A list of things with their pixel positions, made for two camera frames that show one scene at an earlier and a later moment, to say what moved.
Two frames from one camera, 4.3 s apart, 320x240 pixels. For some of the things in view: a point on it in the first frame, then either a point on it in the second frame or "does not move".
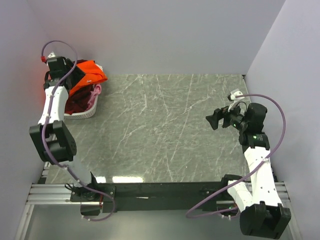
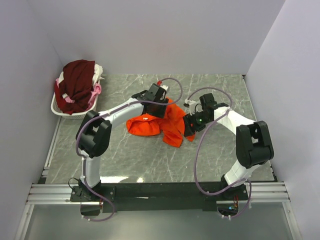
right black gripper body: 233,117 to 198,120
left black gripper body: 75,76 to 159,111
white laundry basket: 88,113 does not move
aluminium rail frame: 45,193 does not move
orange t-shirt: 94,74 to 172,126
